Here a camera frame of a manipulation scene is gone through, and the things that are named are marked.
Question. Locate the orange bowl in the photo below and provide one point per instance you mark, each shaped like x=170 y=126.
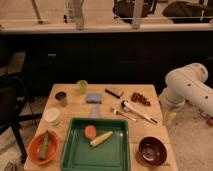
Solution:
x=34 y=148

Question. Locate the clear plastic piece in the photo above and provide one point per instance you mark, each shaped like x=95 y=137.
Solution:
x=95 y=112

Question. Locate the dark purple bowl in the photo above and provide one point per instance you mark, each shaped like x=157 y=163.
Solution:
x=151 y=152

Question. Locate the green plastic tray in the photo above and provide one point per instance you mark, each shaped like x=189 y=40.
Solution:
x=111 y=155

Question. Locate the black office chair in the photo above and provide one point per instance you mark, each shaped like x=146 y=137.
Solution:
x=11 y=107

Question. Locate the white lidded container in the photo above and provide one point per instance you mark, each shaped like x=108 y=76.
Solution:
x=52 y=116

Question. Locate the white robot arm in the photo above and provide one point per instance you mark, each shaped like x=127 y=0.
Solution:
x=187 y=83

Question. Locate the white handled utensil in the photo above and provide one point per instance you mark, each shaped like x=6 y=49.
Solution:
x=127 y=106

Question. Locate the green plastic cup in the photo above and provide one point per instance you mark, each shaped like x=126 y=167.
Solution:
x=82 y=86

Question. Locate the silver metal fork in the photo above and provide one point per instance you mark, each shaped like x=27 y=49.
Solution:
x=117 y=112

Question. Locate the green cucumber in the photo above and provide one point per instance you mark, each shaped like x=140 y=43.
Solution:
x=44 y=146

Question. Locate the yellow corn cob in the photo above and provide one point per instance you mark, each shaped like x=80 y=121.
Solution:
x=101 y=138

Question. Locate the small metal cup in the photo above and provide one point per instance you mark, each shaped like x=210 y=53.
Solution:
x=61 y=97

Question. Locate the orange carrot piece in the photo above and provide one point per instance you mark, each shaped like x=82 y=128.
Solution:
x=90 y=131

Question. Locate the wooden table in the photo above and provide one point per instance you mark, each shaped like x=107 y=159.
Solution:
x=77 y=107

